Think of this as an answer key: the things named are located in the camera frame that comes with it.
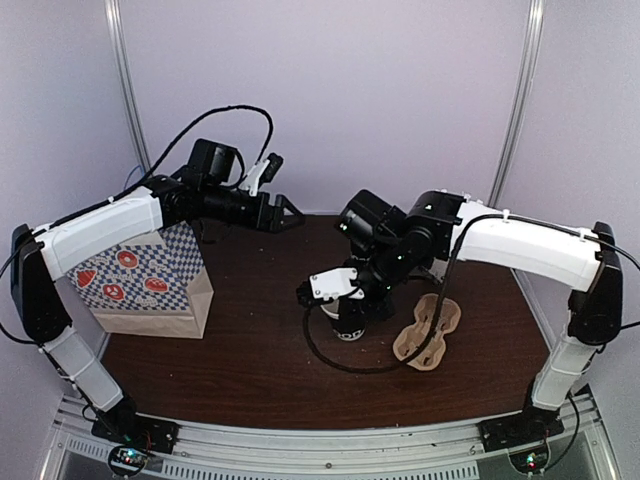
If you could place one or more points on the cardboard cup carrier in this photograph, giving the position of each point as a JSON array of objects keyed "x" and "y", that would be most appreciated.
[{"x": 413, "y": 335}]

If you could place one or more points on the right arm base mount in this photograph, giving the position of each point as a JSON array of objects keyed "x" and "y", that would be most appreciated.
[{"x": 530, "y": 425}]

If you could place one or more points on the black paper coffee cup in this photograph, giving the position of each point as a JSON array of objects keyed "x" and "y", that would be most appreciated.
[{"x": 345, "y": 318}]

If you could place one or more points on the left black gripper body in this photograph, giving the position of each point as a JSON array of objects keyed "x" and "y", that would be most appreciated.
[{"x": 216, "y": 206}]

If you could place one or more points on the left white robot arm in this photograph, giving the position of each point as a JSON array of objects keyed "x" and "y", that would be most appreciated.
[{"x": 41, "y": 257}]

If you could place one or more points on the aluminium front rail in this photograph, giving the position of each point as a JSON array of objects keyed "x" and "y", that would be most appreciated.
[{"x": 452, "y": 450}]

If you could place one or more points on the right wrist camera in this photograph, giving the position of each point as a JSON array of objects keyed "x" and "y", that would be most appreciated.
[{"x": 325, "y": 287}]

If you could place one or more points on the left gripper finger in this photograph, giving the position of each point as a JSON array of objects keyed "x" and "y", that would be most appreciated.
[
  {"x": 285, "y": 208},
  {"x": 285, "y": 222}
]

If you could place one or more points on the aluminium post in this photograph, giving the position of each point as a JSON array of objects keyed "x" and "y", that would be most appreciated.
[
  {"x": 526, "y": 74},
  {"x": 118, "y": 42}
]

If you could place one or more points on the left aluminium post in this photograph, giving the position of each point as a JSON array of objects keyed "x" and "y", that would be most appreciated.
[{"x": 118, "y": 42}]

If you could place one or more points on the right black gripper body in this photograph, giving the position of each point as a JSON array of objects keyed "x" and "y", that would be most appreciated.
[{"x": 391, "y": 265}]

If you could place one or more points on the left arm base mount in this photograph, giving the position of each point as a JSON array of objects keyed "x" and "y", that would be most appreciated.
[{"x": 122, "y": 424}]

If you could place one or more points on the blue checkered paper bag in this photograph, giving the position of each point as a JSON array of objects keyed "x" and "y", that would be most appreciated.
[{"x": 152, "y": 285}]

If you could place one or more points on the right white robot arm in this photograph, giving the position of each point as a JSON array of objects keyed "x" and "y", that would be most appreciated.
[{"x": 448, "y": 228}]

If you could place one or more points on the right aluminium post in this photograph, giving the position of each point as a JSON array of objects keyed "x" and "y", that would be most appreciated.
[{"x": 526, "y": 74}]

